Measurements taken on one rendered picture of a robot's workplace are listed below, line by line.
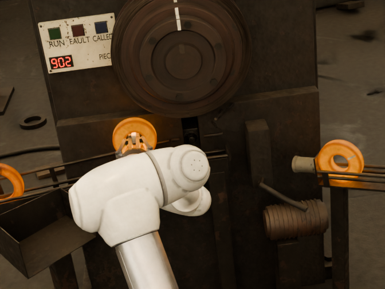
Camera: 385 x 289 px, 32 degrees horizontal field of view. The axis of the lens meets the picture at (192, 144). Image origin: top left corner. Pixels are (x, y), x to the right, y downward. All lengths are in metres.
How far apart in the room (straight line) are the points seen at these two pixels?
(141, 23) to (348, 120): 2.34
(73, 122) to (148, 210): 1.08
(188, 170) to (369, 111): 3.05
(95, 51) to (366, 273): 1.47
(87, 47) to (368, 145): 2.08
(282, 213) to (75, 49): 0.92
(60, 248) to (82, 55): 0.67
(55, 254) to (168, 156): 0.87
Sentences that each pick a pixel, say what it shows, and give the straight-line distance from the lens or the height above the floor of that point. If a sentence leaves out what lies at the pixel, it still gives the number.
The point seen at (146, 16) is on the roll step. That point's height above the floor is 1.26.
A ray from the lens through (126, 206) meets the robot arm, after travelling 1.45.
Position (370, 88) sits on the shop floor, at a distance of 4.79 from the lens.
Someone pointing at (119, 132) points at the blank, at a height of 0.86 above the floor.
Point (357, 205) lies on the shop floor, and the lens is 3.46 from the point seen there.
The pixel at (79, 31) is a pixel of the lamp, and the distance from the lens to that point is 2.39.
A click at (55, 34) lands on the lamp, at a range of 2.41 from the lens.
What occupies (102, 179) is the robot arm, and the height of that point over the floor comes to 1.16.
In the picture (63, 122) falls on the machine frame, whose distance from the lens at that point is 2.51.
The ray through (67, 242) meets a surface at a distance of 2.31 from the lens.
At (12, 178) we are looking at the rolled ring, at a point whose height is 0.73.
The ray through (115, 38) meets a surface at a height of 1.19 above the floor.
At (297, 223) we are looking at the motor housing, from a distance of 2.44.
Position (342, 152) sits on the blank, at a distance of 2.34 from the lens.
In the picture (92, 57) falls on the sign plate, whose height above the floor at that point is 1.10.
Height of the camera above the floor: 1.84
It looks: 26 degrees down
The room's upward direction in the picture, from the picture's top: 7 degrees counter-clockwise
